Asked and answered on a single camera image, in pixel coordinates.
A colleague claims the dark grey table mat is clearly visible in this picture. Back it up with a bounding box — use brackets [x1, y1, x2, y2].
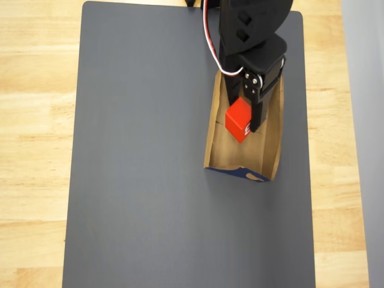
[61, 1, 316, 288]

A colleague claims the white and red cable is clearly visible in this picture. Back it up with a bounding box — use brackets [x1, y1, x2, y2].
[201, 0, 244, 76]

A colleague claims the small red block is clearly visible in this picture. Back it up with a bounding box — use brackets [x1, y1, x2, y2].
[224, 96, 253, 144]

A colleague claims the brown paper box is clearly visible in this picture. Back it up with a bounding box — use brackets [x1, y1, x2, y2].
[203, 71, 284, 182]

